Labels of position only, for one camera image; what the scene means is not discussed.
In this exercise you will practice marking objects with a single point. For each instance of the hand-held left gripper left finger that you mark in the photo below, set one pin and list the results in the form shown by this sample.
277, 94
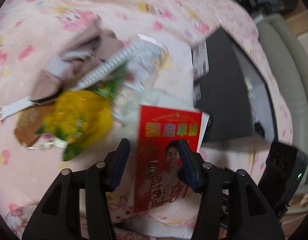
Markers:
120, 165

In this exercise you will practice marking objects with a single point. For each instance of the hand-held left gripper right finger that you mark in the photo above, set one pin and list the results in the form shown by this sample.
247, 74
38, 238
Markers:
190, 165

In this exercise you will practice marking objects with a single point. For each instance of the red printed food packet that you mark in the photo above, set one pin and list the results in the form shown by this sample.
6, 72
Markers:
164, 130

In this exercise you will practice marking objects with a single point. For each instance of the black cardboard box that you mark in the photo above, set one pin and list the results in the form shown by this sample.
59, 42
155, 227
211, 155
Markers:
224, 92

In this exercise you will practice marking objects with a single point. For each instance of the person's leg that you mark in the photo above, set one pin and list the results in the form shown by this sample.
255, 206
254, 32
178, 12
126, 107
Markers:
169, 226

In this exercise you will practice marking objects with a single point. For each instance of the yellow green snack bag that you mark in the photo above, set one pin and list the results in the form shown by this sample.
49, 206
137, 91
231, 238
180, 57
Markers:
76, 112

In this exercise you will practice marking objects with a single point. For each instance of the white ribbed comb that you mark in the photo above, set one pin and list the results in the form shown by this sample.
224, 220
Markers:
106, 67

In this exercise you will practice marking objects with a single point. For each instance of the brown comb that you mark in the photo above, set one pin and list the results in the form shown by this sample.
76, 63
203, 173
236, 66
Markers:
28, 127

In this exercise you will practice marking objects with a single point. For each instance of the pink printed blanket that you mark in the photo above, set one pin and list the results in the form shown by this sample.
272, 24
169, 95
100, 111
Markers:
68, 5

